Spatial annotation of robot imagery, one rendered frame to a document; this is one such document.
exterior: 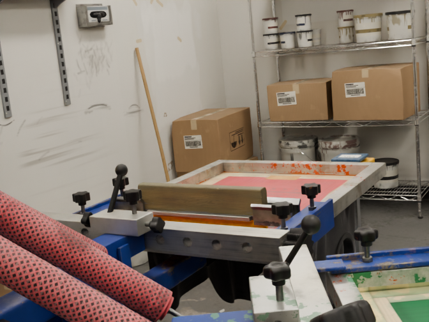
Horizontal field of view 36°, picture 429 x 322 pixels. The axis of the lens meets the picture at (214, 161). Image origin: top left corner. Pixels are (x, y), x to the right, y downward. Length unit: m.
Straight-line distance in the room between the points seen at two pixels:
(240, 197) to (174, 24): 3.71
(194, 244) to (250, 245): 0.11
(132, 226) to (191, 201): 0.33
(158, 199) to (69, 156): 2.53
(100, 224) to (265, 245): 0.35
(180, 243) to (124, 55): 3.37
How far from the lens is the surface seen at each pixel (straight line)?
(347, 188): 1.76
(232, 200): 1.56
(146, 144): 4.79
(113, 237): 1.35
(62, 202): 4.15
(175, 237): 1.35
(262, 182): 2.04
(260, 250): 1.26
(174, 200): 1.65
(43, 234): 0.95
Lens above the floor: 1.43
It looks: 11 degrees down
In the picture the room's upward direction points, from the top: 6 degrees counter-clockwise
